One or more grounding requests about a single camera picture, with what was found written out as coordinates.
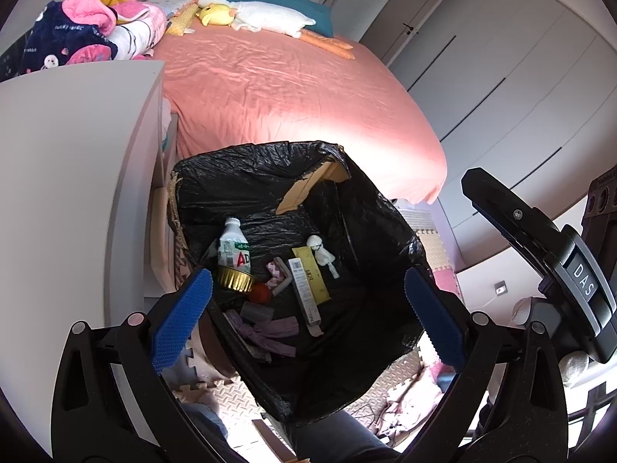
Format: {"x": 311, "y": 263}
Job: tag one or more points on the white wardrobe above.
{"x": 506, "y": 106}

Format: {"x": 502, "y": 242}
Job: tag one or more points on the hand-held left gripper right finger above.
{"x": 434, "y": 318}

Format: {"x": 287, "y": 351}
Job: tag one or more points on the cardboard box bin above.
{"x": 308, "y": 185}

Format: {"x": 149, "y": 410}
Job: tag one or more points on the bed with pink sheet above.
{"x": 289, "y": 106}

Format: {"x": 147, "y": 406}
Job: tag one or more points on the purple wrapper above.
{"x": 270, "y": 342}

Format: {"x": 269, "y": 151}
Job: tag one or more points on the person's leg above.
{"x": 337, "y": 439}
{"x": 207, "y": 419}

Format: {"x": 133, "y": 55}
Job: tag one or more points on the light grey desk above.
{"x": 72, "y": 178}

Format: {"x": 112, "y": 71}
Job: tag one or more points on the pink and white blanket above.
{"x": 140, "y": 29}

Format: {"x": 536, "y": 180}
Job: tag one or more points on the white goose plush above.
{"x": 274, "y": 17}

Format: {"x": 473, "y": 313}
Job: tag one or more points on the white bottle green label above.
{"x": 231, "y": 243}

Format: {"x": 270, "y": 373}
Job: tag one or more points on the navy printed blanket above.
{"x": 53, "y": 38}

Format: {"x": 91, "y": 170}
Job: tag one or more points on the black-lined trash bin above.
{"x": 366, "y": 251}

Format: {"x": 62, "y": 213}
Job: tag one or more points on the wall socket with plug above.
{"x": 501, "y": 288}

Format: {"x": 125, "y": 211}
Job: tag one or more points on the aluminium foil bowl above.
{"x": 236, "y": 277}

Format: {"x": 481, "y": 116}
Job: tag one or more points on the dark wall socket panel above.
{"x": 9, "y": 60}

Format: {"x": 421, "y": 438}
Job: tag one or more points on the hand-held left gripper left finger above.
{"x": 181, "y": 318}

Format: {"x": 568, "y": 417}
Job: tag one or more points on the white barcode carton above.
{"x": 303, "y": 294}

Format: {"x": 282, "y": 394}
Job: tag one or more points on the person's left leg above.
{"x": 207, "y": 419}

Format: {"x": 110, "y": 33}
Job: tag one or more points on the teal pillow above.
{"x": 289, "y": 2}

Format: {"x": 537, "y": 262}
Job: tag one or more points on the yellow duck plush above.
{"x": 217, "y": 14}

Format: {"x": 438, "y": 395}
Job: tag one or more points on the pink cloth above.
{"x": 409, "y": 405}

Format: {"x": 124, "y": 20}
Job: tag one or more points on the yellow dotted plush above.
{"x": 181, "y": 21}

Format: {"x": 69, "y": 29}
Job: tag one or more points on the person's right leg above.
{"x": 337, "y": 439}

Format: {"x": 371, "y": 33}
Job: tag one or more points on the pink hooded garment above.
{"x": 84, "y": 7}

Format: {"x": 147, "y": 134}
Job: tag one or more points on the white soft toy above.
{"x": 581, "y": 366}

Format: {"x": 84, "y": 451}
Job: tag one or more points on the yellow carton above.
{"x": 319, "y": 285}

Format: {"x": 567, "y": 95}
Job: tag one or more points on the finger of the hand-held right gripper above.
{"x": 516, "y": 214}

